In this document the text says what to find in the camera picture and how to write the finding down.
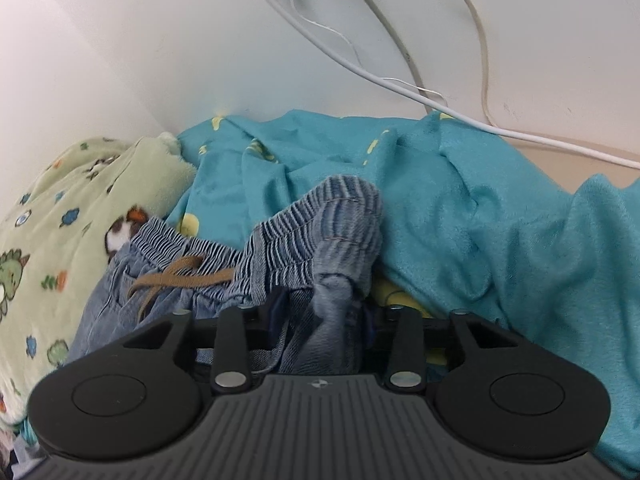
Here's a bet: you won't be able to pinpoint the blue denim pants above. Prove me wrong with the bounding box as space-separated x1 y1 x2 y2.
67 176 382 375

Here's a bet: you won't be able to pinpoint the beige cable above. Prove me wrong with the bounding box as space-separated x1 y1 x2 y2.
339 0 640 154

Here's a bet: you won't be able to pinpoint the thick white cable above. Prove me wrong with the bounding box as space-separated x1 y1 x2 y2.
244 0 640 172

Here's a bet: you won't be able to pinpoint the teal printed bed sheet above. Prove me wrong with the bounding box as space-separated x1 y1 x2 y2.
169 110 639 477

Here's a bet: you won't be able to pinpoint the green dinosaur fleece blanket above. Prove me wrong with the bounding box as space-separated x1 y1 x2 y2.
1 132 195 427

